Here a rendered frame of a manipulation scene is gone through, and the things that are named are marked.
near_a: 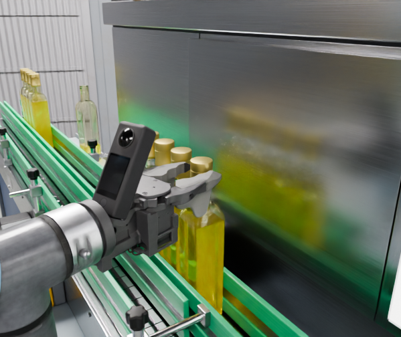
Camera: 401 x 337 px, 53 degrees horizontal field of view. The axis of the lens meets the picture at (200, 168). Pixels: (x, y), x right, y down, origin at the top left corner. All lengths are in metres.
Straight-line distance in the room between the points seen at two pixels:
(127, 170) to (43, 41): 3.38
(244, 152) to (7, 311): 0.45
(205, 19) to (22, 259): 0.54
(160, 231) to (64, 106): 3.40
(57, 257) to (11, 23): 3.49
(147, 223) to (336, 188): 0.26
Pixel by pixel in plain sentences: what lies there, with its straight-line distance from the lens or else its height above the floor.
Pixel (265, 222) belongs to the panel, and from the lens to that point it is 0.71.
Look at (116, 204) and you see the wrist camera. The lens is 0.48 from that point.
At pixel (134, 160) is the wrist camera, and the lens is 0.48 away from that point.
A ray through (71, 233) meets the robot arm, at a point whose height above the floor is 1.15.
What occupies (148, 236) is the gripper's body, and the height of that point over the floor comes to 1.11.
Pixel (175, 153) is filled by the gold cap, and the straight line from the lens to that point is 0.63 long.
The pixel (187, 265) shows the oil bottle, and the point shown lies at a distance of 0.67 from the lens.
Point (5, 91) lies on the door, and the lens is 3.94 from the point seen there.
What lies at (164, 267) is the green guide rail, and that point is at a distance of 0.71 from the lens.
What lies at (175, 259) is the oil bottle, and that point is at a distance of 0.70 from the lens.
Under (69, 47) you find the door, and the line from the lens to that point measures 3.81.
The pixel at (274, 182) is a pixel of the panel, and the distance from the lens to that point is 0.67.
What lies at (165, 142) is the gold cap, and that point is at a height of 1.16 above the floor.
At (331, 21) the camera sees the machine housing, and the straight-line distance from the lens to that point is 0.57.
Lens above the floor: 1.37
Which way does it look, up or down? 21 degrees down
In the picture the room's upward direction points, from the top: straight up
